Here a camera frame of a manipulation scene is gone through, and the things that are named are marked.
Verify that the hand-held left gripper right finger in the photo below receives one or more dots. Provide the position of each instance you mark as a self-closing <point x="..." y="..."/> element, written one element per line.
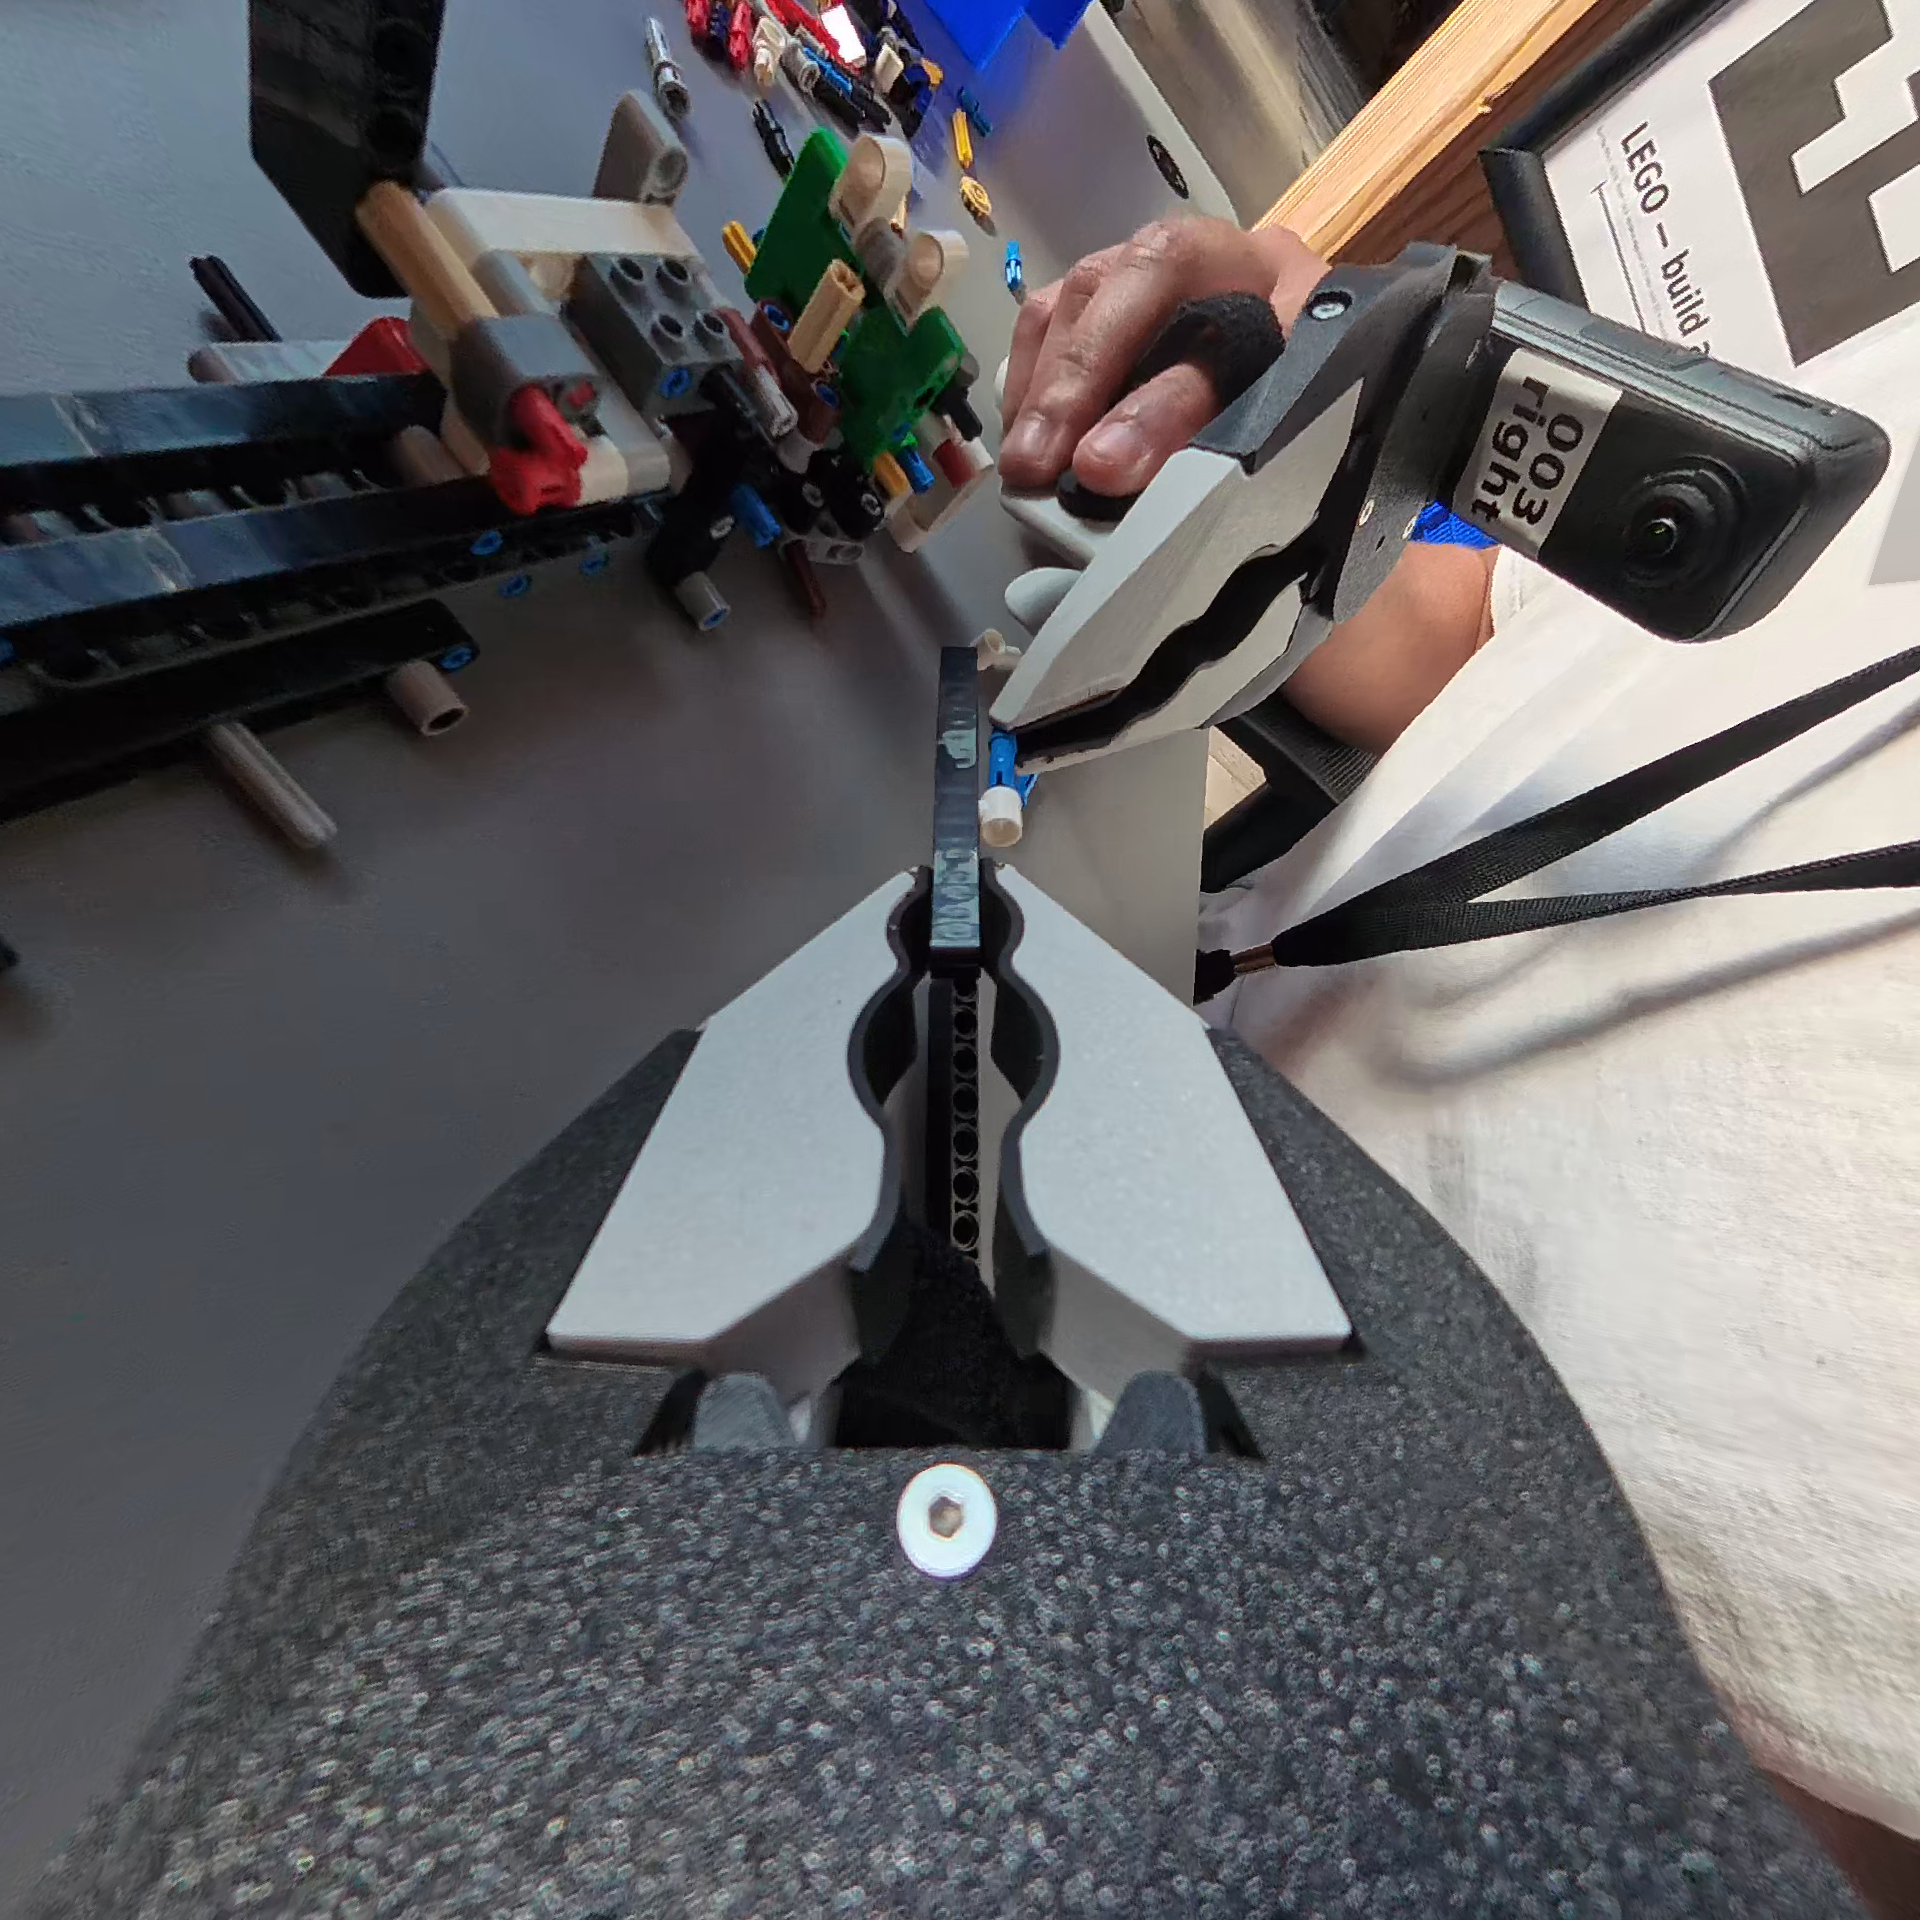
<point x="1170" y="1185"/>

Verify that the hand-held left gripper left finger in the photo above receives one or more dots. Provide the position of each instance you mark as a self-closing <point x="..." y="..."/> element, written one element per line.
<point x="720" y="1185"/>

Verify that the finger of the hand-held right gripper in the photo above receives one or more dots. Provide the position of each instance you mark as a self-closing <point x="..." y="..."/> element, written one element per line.
<point x="1223" y="686"/>
<point x="1184" y="540"/>

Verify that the blue lego pin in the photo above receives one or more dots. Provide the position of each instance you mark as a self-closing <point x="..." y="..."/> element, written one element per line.
<point x="1002" y="763"/>

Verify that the white lego bush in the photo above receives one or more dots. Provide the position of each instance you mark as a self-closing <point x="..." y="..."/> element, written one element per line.
<point x="1000" y="818"/>

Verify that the long black lego beam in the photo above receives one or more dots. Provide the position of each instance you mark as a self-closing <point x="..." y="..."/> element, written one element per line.
<point x="961" y="840"/>

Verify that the person's right forearm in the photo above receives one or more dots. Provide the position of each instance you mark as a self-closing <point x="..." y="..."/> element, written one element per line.
<point x="1395" y="661"/>

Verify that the pile of small lego pieces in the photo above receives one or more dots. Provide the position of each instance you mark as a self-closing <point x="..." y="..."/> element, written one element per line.
<point x="841" y="68"/>

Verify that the lego vehicle chassis assembly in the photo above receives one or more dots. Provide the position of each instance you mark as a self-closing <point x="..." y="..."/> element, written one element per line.
<point x="224" y="525"/>

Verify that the person's right hand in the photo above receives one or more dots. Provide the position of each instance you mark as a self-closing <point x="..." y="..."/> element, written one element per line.
<point x="1080" y="330"/>

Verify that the printed paper sign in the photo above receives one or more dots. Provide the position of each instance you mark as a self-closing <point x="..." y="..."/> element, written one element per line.
<point x="1724" y="194"/>

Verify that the blue plastic bin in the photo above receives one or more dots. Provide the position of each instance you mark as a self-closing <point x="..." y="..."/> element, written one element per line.
<point x="990" y="23"/>

